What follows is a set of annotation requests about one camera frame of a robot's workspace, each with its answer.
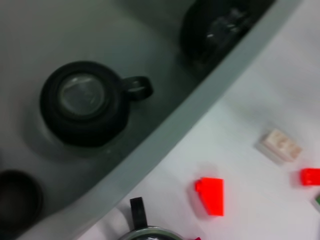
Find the glass teacup black sleeve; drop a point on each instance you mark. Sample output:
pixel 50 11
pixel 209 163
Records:
pixel 100 130
pixel 195 50
pixel 137 212

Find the white building block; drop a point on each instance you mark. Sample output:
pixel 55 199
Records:
pixel 280 145

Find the bright red slope block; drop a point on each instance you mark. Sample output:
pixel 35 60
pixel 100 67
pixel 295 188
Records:
pixel 212 197

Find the grey perforated storage bin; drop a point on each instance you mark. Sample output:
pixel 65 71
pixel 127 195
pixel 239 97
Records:
pixel 37 37

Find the small red square block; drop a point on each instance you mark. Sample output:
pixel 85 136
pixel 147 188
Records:
pixel 310 177

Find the green flat rectangular block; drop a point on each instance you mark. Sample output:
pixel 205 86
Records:
pixel 318 202

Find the black clay teapot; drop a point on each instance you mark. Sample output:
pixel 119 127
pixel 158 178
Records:
pixel 17 200

